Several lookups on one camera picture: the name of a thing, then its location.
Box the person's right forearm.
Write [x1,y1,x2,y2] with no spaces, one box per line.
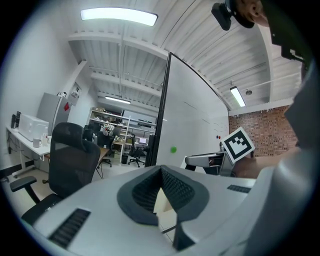
[231,155,280,180]

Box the large ceiling light panel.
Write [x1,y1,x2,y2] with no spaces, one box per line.
[80,7,159,27]

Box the black swivel chair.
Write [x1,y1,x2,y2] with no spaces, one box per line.
[127,133,146,168]

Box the white storage shelf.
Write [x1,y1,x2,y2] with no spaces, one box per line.
[88,106,131,159]

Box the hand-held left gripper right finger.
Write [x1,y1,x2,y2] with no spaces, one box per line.
[160,164,258,253]

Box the wooden table with metal legs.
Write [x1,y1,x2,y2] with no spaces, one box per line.
[94,146,111,180]

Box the black appliance on desk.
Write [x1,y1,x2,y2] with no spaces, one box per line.
[10,110,21,130]

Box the person's face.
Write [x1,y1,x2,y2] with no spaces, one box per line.
[240,0,270,27]

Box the white microwave oven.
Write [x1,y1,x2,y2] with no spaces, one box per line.
[18,113,50,142]

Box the black padded desk chair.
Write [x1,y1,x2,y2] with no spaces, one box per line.
[96,129,116,168]

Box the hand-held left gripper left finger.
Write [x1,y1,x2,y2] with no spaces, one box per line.
[32,165,177,256]

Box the silver refrigerator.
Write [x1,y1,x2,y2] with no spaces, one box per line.
[36,92,70,131]

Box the long ceiling light strip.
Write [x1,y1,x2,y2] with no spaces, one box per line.
[104,95,132,104]

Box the narrow ceiling light strip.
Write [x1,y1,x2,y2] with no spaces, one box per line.
[229,85,247,108]

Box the person's grey shirt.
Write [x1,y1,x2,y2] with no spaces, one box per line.
[243,58,320,256]

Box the black mesh office chair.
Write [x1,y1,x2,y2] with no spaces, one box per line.
[9,122,102,226]

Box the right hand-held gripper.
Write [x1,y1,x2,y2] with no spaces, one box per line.
[184,126,256,178]

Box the white wall electrical panel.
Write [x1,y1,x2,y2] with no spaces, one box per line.
[70,81,83,108]

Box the white side desk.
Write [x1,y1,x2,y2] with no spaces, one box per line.
[5,125,53,179]

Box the large standing whiteboard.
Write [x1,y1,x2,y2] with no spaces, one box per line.
[144,51,230,169]

